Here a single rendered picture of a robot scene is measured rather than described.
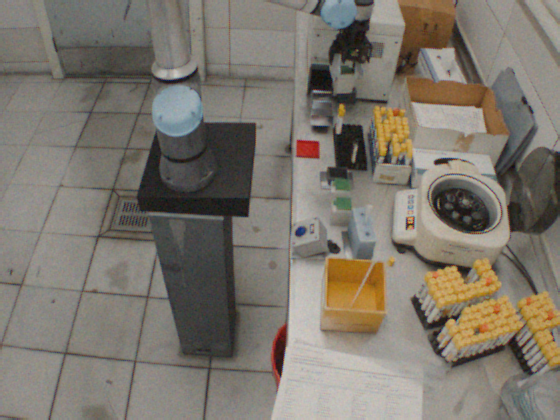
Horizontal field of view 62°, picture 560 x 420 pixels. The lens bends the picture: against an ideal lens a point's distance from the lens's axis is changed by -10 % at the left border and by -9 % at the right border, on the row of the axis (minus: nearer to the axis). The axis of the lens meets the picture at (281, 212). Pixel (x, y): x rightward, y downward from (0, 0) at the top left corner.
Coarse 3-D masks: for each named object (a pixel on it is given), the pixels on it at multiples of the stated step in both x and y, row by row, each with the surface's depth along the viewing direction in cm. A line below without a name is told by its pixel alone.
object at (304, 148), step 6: (300, 144) 150; (306, 144) 151; (312, 144) 151; (318, 144) 150; (300, 150) 149; (306, 150) 149; (312, 150) 149; (318, 150) 149; (300, 156) 147; (306, 156) 147; (312, 156) 147; (318, 156) 147
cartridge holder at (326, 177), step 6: (330, 168) 140; (336, 168) 140; (342, 168) 140; (324, 174) 141; (330, 174) 142; (336, 174) 142; (342, 174) 142; (348, 174) 139; (324, 180) 140; (330, 180) 138; (324, 186) 139; (330, 186) 139
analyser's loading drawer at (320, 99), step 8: (312, 88) 162; (320, 88) 163; (328, 88) 163; (312, 96) 158; (320, 96) 158; (328, 96) 157; (312, 104) 156; (320, 104) 154; (328, 104) 154; (312, 112) 154; (320, 112) 155; (328, 112) 155; (312, 120) 152; (320, 120) 152; (328, 120) 152
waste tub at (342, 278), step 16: (336, 272) 117; (352, 272) 117; (384, 272) 111; (336, 288) 119; (352, 288) 119; (368, 288) 119; (384, 288) 109; (320, 304) 116; (336, 304) 116; (368, 304) 116; (384, 304) 107; (320, 320) 112; (336, 320) 109; (352, 320) 108; (368, 320) 108
